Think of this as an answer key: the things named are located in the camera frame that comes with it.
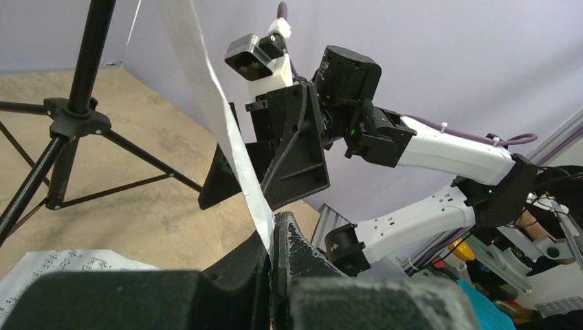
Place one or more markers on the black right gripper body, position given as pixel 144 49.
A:
pixel 287 117

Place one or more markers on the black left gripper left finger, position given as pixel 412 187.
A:
pixel 233 293

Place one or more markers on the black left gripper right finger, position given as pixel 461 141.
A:
pixel 308 292

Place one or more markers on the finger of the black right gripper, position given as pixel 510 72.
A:
pixel 293 177
pixel 221 183

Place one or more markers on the black folding music stand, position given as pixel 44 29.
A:
pixel 73 118

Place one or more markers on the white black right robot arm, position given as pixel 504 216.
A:
pixel 408 187

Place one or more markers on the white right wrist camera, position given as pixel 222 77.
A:
pixel 263 61

